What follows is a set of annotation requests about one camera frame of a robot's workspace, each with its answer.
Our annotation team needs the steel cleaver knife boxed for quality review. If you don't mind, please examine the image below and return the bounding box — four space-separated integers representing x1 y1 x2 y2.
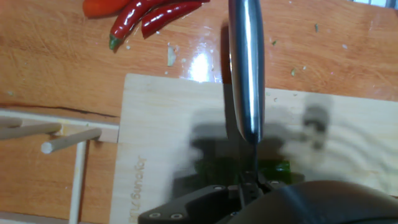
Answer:
228 0 266 187

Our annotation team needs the green chili pepper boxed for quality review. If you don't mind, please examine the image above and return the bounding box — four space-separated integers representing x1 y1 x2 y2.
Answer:
194 157 293 187

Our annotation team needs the light wooden cutting board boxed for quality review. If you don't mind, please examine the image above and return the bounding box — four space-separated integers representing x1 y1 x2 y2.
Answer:
109 73 398 224

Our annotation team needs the wooden peg dish rack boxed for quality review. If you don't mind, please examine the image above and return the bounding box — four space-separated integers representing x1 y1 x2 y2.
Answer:
0 108 121 224

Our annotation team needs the dark red chili pepper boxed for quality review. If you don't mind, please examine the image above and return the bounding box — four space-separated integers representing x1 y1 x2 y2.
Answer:
108 0 175 50
141 0 211 39

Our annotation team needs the pale vegetable scrap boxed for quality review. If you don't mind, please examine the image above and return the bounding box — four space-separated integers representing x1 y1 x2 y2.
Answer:
167 45 177 67

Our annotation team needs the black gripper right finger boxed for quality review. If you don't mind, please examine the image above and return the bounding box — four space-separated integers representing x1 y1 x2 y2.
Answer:
260 178 289 192

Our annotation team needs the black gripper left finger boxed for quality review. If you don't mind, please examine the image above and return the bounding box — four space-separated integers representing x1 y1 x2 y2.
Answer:
138 179 261 224

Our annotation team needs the orange red chili pepper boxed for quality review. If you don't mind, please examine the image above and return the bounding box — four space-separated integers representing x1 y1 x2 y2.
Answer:
82 0 132 18

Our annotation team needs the large glossy wooden board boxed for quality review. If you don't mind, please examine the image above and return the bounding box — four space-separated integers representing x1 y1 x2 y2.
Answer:
0 0 398 224

